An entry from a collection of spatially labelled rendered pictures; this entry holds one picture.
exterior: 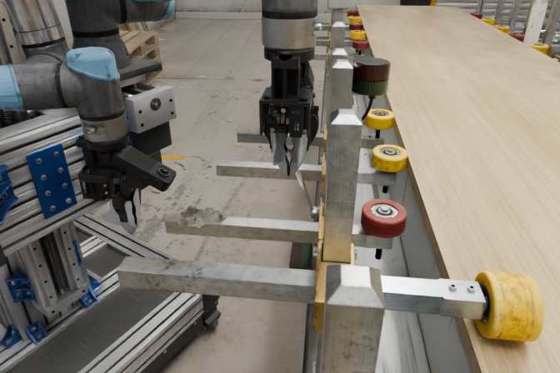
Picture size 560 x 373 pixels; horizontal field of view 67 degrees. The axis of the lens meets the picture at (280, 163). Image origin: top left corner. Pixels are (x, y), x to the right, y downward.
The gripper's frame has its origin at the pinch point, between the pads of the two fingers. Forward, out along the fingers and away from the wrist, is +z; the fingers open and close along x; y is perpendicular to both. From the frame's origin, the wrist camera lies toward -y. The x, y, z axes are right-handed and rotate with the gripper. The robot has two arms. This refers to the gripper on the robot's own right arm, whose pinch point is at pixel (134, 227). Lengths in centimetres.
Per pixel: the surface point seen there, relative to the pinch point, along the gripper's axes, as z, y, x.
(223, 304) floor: 83, 1, -61
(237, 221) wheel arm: -3.3, -21.0, -0.5
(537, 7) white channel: -25, -133, -161
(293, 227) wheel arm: -3.3, -32.0, 0.4
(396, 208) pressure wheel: -8, -51, -2
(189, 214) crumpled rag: -3.8, -11.5, -0.7
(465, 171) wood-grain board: -8, -67, -19
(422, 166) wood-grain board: -8, -58, -20
